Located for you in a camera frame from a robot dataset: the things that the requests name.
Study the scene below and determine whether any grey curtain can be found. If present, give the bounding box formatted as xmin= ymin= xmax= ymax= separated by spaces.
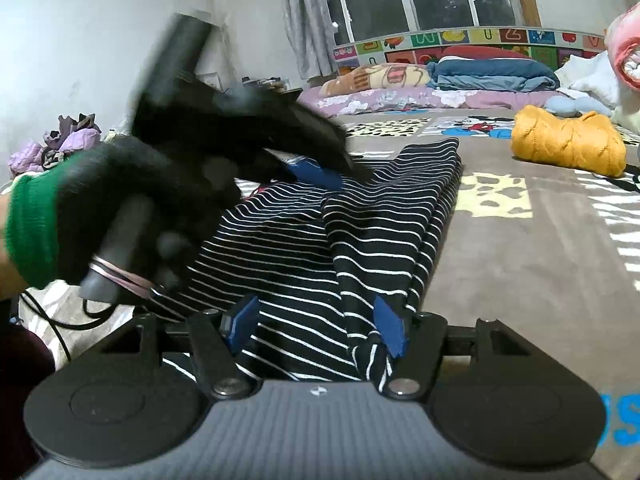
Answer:
xmin=280 ymin=0 xmax=341 ymax=81

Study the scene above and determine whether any orange cartoon print pillow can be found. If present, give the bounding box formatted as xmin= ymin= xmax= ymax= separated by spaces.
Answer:
xmin=320 ymin=62 xmax=433 ymax=97

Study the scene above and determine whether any black cable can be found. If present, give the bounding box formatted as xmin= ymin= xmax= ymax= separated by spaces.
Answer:
xmin=19 ymin=287 xmax=133 ymax=358

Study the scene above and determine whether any red pillow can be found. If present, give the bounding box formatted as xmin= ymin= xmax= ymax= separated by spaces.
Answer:
xmin=440 ymin=45 xmax=531 ymax=63

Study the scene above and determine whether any white bent pipe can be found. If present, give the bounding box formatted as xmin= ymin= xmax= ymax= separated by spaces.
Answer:
xmin=334 ymin=0 xmax=354 ymax=43

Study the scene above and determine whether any pile of small desk items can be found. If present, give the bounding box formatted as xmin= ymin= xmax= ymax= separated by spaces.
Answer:
xmin=240 ymin=75 xmax=292 ymax=93

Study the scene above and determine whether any light blue plush toy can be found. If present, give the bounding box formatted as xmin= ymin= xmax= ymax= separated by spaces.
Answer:
xmin=544 ymin=96 xmax=613 ymax=118

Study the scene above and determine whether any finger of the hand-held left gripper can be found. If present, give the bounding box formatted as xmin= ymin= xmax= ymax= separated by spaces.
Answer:
xmin=265 ymin=125 xmax=375 ymax=192

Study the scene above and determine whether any person's left forearm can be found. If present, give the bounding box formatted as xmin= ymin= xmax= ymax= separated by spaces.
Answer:
xmin=0 ymin=165 xmax=76 ymax=303

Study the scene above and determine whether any person's left hand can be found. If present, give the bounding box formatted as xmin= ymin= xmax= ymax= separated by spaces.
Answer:
xmin=55 ymin=135 xmax=251 ymax=297

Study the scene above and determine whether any pink folded quilt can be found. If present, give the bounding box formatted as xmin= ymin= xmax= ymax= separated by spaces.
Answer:
xmin=605 ymin=2 xmax=640 ymax=91

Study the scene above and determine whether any person's maroon clothing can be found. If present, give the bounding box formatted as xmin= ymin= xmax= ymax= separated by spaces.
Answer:
xmin=0 ymin=327 xmax=56 ymax=478

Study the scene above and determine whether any purple floral bedsheet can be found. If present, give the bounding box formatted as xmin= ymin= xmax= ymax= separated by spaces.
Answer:
xmin=300 ymin=85 xmax=571 ymax=118

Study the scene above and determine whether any white crumpled cloth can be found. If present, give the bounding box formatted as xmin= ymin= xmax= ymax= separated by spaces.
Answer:
xmin=555 ymin=52 xmax=626 ymax=108

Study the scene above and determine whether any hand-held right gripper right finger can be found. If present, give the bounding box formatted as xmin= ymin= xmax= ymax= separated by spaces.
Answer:
xmin=371 ymin=296 xmax=532 ymax=402

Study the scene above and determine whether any purple jacket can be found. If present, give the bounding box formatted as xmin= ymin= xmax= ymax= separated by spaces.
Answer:
xmin=7 ymin=114 xmax=103 ymax=177

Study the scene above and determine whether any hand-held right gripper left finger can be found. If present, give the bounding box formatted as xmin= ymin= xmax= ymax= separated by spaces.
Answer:
xmin=100 ymin=295 xmax=261 ymax=401

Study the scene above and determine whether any blue folded quilt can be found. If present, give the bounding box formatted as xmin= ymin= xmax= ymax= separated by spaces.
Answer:
xmin=425 ymin=55 xmax=561 ymax=93

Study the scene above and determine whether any grey cartoon printed blanket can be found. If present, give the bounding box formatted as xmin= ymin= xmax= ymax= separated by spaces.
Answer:
xmin=15 ymin=105 xmax=640 ymax=480

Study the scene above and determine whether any colourful picture headboard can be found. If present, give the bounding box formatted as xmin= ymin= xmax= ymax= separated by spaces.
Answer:
xmin=332 ymin=26 xmax=608 ymax=78

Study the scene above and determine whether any black white striped shirt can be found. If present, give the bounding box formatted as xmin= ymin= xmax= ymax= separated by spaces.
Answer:
xmin=150 ymin=137 xmax=463 ymax=396

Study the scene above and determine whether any yellow knit sweater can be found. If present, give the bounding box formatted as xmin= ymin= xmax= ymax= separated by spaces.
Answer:
xmin=510 ymin=105 xmax=628 ymax=178

